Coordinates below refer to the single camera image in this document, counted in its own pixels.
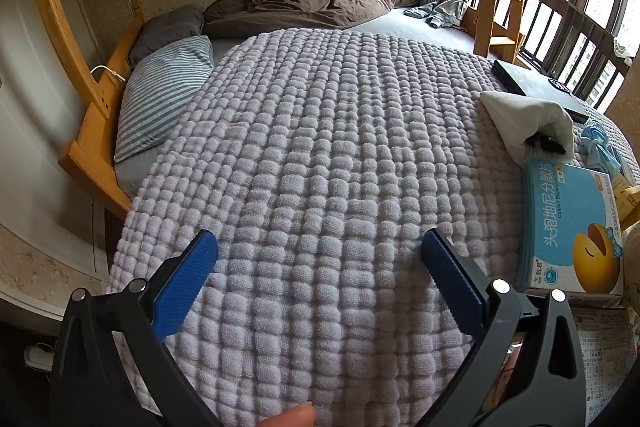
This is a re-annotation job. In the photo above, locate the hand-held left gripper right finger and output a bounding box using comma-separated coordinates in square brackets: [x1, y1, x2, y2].
[415, 228, 587, 427]

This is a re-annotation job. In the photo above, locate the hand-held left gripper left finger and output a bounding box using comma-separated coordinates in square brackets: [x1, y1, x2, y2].
[50, 229, 236, 427]

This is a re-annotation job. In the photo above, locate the person's left hand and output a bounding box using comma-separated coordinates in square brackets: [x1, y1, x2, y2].
[262, 402, 318, 427]

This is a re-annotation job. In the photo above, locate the blue medicine box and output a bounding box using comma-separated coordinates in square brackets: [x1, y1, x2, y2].
[516, 157, 626, 295]

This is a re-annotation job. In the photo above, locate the lavender waffle blanket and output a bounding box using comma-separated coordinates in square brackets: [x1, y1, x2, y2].
[107, 28, 640, 427]

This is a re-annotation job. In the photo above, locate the white printed packet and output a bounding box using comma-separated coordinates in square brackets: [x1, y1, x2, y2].
[570, 299, 632, 427]

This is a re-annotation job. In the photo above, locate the white cloth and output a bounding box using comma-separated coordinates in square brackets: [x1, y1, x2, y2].
[480, 91, 576, 168]

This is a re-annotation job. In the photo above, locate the blue striped pillow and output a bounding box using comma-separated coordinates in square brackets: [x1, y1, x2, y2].
[114, 35, 216, 164]

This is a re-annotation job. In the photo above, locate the blue face mask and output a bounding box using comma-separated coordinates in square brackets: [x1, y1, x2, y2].
[580, 119, 632, 178]

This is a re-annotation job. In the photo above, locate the black flat box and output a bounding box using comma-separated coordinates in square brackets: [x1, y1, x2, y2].
[491, 59, 590, 124]

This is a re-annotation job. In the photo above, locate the grey bed sheet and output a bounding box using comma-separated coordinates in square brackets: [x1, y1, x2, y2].
[114, 4, 501, 202]

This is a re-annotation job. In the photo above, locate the dark grey pillow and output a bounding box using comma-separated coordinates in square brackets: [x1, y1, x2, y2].
[129, 4, 207, 68]

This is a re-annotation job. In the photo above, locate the grey-green garment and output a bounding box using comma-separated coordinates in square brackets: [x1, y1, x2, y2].
[404, 0, 471, 30]

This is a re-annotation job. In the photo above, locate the dark balcony railing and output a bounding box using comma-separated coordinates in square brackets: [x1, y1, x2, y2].
[427, 0, 631, 108]

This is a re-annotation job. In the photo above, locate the brown duvet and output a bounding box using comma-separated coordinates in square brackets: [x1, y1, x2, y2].
[202, 0, 443, 40]

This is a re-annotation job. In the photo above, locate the wooden bed frame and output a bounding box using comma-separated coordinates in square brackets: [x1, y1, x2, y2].
[27, 0, 528, 220]

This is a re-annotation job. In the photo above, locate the white charging cable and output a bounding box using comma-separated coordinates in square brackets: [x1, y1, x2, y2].
[91, 65, 126, 84]

